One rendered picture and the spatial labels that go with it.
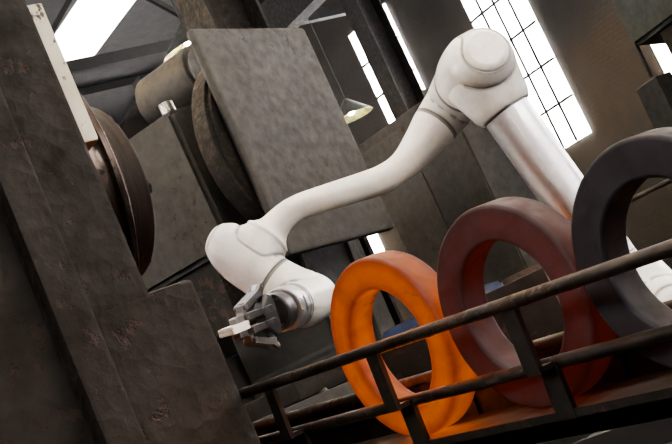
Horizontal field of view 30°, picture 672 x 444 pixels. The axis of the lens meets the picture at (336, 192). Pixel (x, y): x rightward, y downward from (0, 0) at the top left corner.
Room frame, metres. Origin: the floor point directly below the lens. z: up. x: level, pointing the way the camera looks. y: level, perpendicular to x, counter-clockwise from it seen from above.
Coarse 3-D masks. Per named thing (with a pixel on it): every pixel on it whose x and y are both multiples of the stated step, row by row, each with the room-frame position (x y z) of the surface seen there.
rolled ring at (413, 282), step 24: (360, 264) 1.23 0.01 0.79; (384, 264) 1.20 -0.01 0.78; (408, 264) 1.20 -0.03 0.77; (336, 288) 1.28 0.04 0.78; (360, 288) 1.25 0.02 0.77; (384, 288) 1.22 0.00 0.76; (408, 288) 1.19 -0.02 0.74; (432, 288) 1.18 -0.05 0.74; (336, 312) 1.29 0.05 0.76; (360, 312) 1.28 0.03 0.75; (432, 312) 1.17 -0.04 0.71; (336, 336) 1.31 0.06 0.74; (360, 336) 1.30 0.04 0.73; (432, 336) 1.19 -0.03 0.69; (360, 360) 1.30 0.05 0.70; (432, 360) 1.20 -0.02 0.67; (456, 360) 1.18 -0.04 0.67; (360, 384) 1.30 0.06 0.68; (432, 384) 1.21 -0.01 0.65; (432, 408) 1.22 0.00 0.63; (456, 408) 1.21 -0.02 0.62; (408, 432) 1.27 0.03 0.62; (432, 432) 1.24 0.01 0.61
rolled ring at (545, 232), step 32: (480, 224) 1.09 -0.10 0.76; (512, 224) 1.06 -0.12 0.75; (544, 224) 1.04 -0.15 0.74; (448, 256) 1.13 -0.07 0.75; (480, 256) 1.13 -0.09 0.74; (544, 256) 1.04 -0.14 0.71; (448, 288) 1.15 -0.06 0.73; (480, 288) 1.16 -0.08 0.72; (576, 288) 1.03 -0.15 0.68; (480, 320) 1.16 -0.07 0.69; (576, 320) 1.04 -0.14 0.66; (480, 352) 1.15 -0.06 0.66; (512, 352) 1.15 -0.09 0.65; (512, 384) 1.13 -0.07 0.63; (576, 384) 1.07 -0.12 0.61
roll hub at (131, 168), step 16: (96, 112) 1.82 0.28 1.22; (112, 128) 1.80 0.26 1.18; (112, 144) 1.78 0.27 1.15; (128, 144) 1.79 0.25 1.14; (128, 160) 1.78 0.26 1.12; (128, 176) 1.78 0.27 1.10; (144, 176) 1.80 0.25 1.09; (128, 192) 1.78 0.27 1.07; (144, 192) 1.80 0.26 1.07; (144, 208) 1.80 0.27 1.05; (144, 224) 1.81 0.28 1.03; (144, 240) 1.82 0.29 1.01; (144, 256) 1.85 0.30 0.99; (144, 272) 1.89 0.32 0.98
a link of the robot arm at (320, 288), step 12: (288, 264) 2.51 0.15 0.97; (276, 276) 2.49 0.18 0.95; (288, 276) 2.48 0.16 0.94; (300, 276) 2.49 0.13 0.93; (312, 276) 2.51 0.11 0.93; (324, 276) 2.56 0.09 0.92; (264, 288) 2.50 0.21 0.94; (312, 288) 2.47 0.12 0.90; (324, 288) 2.51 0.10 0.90; (312, 300) 2.46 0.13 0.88; (324, 300) 2.49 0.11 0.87; (324, 312) 2.51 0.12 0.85; (312, 324) 2.50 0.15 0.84
